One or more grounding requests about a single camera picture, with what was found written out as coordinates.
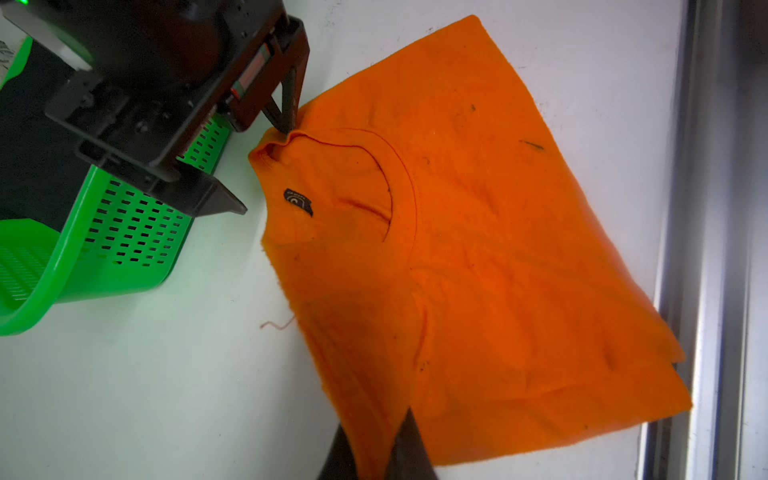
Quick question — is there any green plastic basket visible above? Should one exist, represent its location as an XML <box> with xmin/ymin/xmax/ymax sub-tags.
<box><xmin>0</xmin><ymin>35</ymin><xmax>234</xmax><ymax>338</ymax></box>

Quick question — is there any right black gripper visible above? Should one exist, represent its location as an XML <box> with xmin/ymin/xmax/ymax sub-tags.
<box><xmin>1</xmin><ymin>1</ymin><xmax>310</xmax><ymax>218</ymax></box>

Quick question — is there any black t-shirt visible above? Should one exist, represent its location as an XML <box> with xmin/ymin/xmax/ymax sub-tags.
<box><xmin>1</xmin><ymin>44</ymin><xmax>89</xmax><ymax>231</ymax></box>

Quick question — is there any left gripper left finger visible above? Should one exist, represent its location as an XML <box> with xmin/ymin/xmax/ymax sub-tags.
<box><xmin>317</xmin><ymin>426</ymin><xmax>358</xmax><ymax>480</ymax></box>

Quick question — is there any orange t-shirt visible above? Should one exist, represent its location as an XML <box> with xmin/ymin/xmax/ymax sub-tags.
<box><xmin>249</xmin><ymin>16</ymin><xmax>692</xmax><ymax>479</ymax></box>

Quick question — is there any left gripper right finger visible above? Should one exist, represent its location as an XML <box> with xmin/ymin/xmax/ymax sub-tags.
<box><xmin>385</xmin><ymin>410</ymin><xmax>438</xmax><ymax>480</ymax></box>

